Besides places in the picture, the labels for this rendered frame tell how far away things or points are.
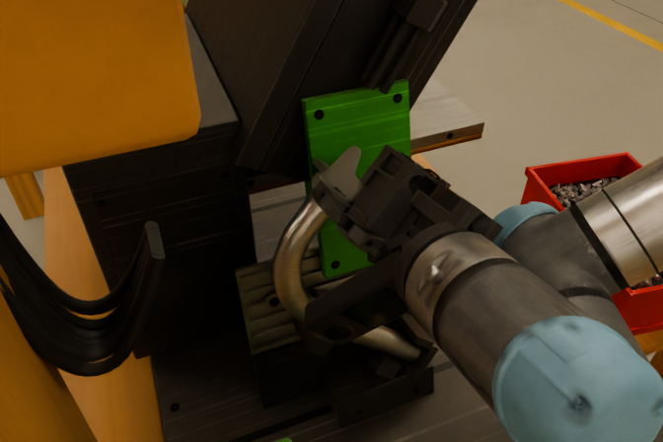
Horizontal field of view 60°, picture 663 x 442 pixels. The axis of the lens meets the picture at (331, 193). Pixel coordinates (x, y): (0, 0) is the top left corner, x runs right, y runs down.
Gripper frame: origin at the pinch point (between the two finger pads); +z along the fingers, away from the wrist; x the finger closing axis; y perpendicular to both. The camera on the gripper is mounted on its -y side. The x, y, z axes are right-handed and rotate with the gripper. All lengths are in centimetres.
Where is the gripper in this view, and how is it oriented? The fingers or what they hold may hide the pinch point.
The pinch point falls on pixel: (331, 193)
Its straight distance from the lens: 57.9
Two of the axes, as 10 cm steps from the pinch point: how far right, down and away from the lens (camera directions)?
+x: -7.3, -4.6, -5.0
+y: 5.9, -8.0, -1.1
